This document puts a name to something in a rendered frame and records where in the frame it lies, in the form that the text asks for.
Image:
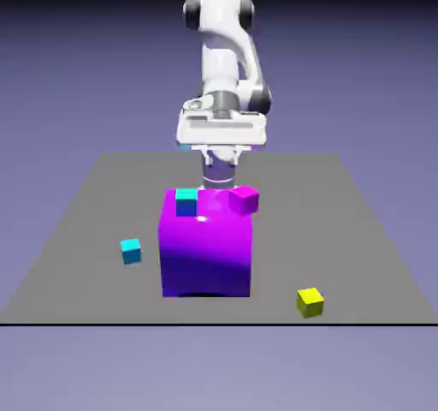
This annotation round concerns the large magenta box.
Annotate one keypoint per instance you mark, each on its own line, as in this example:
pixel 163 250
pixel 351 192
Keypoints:
pixel 205 246

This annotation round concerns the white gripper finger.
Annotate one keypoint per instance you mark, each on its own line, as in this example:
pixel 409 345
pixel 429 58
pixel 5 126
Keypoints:
pixel 207 156
pixel 238 154

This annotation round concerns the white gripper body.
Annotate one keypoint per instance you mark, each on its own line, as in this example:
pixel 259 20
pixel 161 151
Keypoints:
pixel 222 133

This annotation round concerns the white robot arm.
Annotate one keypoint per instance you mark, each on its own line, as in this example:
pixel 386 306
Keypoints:
pixel 219 65

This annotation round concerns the small magenta cube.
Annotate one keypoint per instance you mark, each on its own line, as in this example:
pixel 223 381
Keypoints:
pixel 243 199

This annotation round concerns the small cyan cube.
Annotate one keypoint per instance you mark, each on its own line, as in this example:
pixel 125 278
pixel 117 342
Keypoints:
pixel 130 251
pixel 186 202

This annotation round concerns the small yellow cube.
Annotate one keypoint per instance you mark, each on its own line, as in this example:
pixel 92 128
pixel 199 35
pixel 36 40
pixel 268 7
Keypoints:
pixel 310 303

